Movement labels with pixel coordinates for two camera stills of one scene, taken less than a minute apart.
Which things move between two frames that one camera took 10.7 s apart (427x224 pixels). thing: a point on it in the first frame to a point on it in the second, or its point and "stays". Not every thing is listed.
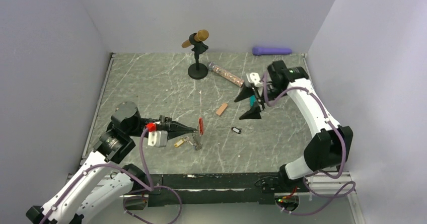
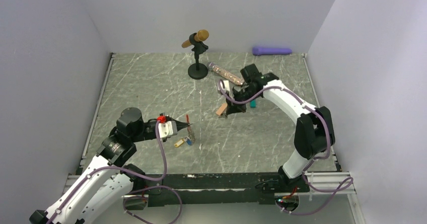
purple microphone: [260, 51] stays
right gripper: [246, 92] to [233, 107]
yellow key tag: [179, 143] stays
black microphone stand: [197, 70] stays
